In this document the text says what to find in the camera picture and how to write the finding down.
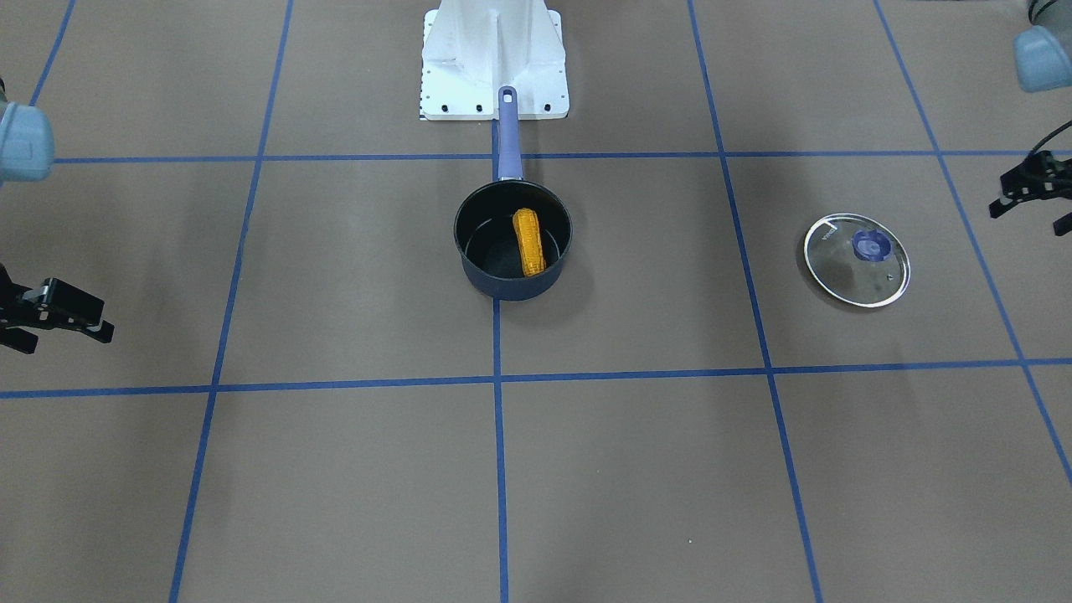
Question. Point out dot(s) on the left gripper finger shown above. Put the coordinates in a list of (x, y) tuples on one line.
[(101, 332)]

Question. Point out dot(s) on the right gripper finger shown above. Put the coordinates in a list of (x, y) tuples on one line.
[(1001, 206)]

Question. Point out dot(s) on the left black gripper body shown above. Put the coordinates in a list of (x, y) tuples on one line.
[(1028, 186)]

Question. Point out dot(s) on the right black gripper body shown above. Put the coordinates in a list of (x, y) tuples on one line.
[(52, 305)]

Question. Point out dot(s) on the glass pot lid blue knob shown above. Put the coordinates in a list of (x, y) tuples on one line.
[(856, 260)]

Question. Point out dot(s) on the yellow corn cob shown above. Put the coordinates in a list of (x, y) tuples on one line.
[(527, 230)]

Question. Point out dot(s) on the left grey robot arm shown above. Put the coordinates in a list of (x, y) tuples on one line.
[(786, 190)]

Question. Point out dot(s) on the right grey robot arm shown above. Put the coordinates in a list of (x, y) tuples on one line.
[(28, 150)]

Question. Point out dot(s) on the dark blue saucepan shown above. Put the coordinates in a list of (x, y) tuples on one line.
[(483, 228)]

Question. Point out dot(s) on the white metal mount base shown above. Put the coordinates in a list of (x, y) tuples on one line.
[(471, 49)]

